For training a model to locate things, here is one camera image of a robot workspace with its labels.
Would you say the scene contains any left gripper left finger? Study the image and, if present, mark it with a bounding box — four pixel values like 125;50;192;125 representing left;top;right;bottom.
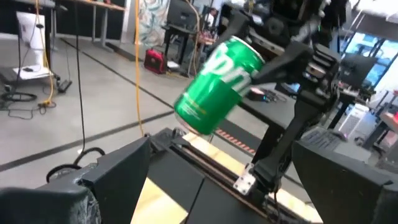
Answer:
80;136;152;224

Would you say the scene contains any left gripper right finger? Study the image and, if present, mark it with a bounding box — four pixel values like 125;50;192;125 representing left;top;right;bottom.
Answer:
292;139;394;224

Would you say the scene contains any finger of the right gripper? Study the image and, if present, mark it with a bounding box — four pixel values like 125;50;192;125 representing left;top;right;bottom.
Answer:
251;42;314;86
213;11;251;52

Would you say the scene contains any green Sprite can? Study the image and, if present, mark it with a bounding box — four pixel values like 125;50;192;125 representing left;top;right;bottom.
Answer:
173;35;266;136

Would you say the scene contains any person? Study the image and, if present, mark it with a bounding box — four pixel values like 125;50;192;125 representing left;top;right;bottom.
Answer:
205;7;218;29

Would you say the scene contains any black monitor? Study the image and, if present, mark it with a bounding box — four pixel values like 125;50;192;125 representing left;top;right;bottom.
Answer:
167;0;200;30

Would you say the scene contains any black side table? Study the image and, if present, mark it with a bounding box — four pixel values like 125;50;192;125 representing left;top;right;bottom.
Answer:
239;90;301;162

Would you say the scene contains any grey keyboard console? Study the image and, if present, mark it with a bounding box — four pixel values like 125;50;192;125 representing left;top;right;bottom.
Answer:
303;127;349;153

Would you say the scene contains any flat computer monitor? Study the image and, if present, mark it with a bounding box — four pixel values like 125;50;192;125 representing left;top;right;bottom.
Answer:
340;52;377;91

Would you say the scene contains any white perforated computer tower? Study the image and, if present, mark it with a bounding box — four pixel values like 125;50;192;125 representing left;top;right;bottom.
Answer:
338;104;369;138

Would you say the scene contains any leaf patterned curtain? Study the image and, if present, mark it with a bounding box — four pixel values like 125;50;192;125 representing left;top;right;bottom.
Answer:
138;0;172;47

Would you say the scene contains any black mat with orange stripes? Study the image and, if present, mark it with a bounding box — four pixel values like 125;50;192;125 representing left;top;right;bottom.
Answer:
214;119;265;156

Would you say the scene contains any red portable machine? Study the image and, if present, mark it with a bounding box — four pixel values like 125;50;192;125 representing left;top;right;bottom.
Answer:
143;48;169;75

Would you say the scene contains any white monitor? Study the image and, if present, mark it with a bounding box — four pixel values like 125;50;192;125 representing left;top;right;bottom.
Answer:
15;11;47;62

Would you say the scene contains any black hanging cable with coil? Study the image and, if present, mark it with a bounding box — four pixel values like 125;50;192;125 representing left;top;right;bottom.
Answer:
45;0;106;184

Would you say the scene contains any yellow extension cable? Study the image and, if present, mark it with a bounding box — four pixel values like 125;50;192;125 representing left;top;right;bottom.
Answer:
34;0;56;108
134;0;146;138

